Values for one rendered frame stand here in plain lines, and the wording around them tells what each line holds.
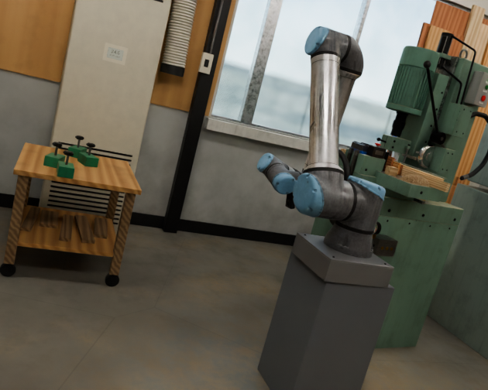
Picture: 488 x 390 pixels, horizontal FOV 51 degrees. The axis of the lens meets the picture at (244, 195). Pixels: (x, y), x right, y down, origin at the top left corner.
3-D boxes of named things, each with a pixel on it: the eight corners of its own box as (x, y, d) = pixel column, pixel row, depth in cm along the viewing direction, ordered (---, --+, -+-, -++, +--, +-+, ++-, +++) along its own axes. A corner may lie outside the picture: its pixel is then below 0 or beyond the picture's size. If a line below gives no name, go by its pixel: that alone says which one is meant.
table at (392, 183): (312, 160, 273) (315, 149, 271) (355, 169, 288) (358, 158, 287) (392, 194, 222) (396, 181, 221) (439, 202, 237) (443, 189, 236)
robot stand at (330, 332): (352, 415, 204) (395, 288, 193) (285, 415, 192) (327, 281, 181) (317, 370, 231) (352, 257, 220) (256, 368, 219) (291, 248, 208)
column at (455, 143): (388, 186, 284) (430, 54, 269) (415, 190, 295) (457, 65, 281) (418, 198, 265) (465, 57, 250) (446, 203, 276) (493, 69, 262)
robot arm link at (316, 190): (354, 217, 183) (355, 26, 199) (313, 211, 175) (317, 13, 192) (328, 223, 196) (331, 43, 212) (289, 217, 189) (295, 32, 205)
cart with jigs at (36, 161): (10, 230, 297) (28, 122, 284) (110, 244, 318) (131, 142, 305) (-5, 278, 237) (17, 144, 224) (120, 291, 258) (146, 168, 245)
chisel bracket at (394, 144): (377, 149, 262) (383, 133, 260) (396, 154, 269) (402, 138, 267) (387, 153, 255) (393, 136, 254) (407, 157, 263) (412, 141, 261)
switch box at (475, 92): (463, 102, 259) (474, 70, 256) (475, 106, 264) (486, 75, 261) (473, 104, 254) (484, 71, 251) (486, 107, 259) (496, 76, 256)
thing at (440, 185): (349, 156, 285) (352, 149, 284) (352, 157, 286) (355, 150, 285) (445, 192, 229) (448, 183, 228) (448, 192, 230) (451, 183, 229)
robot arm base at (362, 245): (381, 261, 193) (389, 236, 191) (337, 254, 187) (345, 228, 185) (355, 243, 211) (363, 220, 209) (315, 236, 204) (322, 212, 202)
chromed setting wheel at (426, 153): (413, 165, 256) (420, 141, 254) (429, 169, 262) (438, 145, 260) (417, 167, 254) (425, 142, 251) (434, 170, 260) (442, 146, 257)
